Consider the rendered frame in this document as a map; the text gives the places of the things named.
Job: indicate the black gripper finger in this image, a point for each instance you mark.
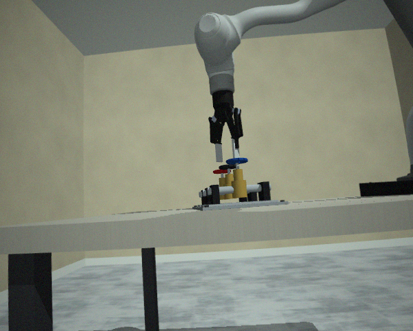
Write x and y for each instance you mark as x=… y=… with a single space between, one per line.
x=235 y=128
x=216 y=130

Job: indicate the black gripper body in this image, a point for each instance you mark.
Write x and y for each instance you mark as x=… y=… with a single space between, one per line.
x=223 y=100

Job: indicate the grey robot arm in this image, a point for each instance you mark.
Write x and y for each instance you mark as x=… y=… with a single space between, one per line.
x=217 y=37

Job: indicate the valve with black handwheel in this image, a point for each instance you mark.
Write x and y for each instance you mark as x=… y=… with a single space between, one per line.
x=252 y=196

